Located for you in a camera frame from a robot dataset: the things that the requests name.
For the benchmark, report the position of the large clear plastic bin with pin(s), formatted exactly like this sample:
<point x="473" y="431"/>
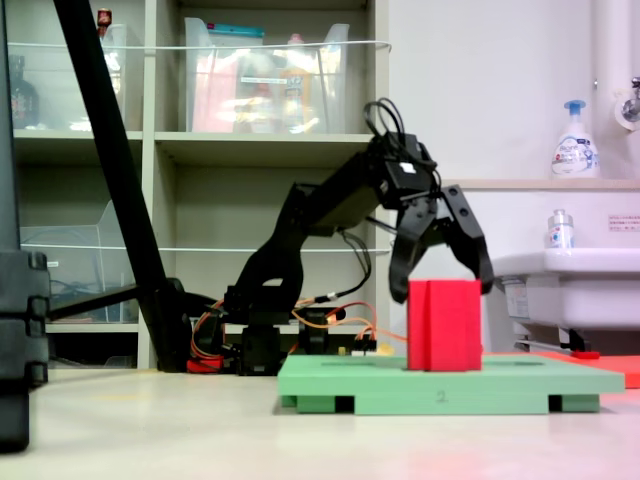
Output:
<point x="260" y="90"/>

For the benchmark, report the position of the red cross columnar block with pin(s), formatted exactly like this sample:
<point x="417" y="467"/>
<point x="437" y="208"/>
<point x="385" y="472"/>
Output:
<point x="445" y="325"/>

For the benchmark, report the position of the circuit board with green terminal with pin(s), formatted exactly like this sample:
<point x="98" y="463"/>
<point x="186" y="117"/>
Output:
<point x="362" y="347"/>

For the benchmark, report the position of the beige shelf unit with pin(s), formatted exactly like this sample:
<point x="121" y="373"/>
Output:
<point x="225" y="145"/>

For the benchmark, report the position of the small clear sanitizer bottle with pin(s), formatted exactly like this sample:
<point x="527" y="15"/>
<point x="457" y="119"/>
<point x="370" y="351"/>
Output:
<point x="560" y="232"/>

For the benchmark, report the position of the black tripod brace bar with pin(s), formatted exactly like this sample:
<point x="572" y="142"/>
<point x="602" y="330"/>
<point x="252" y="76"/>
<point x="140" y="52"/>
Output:
<point x="90" y="302"/>

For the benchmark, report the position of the green shape hole board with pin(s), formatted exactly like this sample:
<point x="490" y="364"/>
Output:
<point x="450" y="387"/>

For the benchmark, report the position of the black tripod leg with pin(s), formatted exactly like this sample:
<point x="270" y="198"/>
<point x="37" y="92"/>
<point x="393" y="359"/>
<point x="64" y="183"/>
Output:
<point x="7" y="125"/>
<point x="112" y="150"/>

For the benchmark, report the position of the small red flat piece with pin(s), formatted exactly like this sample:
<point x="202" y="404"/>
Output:
<point x="585" y="355"/>

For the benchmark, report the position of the notched black stack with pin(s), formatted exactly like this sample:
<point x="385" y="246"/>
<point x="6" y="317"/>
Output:
<point x="22" y="325"/>

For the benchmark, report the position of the white foam soap pump bottle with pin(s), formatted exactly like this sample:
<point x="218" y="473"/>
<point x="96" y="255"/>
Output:
<point x="575" y="150"/>

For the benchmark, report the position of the pink flat package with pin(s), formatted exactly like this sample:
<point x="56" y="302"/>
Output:
<point x="215" y="100"/>

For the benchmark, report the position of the white sink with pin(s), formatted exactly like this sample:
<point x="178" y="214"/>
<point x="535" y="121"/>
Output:
<point x="575" y="290"/>

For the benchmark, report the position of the dark glass bottle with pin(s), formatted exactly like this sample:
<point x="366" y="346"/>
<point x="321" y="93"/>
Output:
<point x="22" y="100"/>

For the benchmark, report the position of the orange label bottle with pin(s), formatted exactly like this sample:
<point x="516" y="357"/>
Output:
<point x="296" y="90"/>

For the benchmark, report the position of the red print wall sign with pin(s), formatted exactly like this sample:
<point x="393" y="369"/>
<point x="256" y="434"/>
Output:
<point x="624" y="223"/>

